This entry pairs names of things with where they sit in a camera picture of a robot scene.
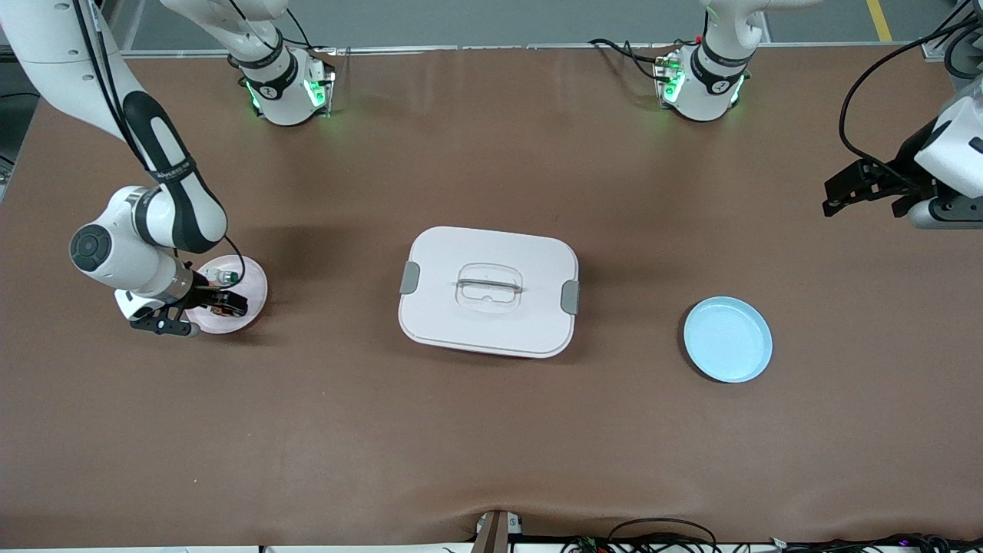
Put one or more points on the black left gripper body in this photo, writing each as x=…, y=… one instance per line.
x=900, y=175

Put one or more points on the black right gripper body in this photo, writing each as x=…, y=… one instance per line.
x=205, y=295

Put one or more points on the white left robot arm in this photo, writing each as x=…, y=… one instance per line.
x=710, y=100

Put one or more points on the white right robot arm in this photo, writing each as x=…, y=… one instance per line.
x=130, y=261

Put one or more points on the white lidded storage box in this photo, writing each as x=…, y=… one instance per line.
x=491, y=322

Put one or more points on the pink round plate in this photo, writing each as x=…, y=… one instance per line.
x=255, y=290

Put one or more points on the light blue round plate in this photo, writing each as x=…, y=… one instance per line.
x=726, y=342

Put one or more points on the brown table mat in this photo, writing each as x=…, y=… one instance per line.
x=491, y=430

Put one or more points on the green push button switch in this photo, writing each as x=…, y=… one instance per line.
x=229, y=276

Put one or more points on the aluminium frame extrusion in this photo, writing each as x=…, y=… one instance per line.
x=115, y=23

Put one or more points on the camera mount post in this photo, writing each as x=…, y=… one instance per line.
x=495, y=534

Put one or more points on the aluminium table edge rail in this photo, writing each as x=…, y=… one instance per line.
x=499, y=48

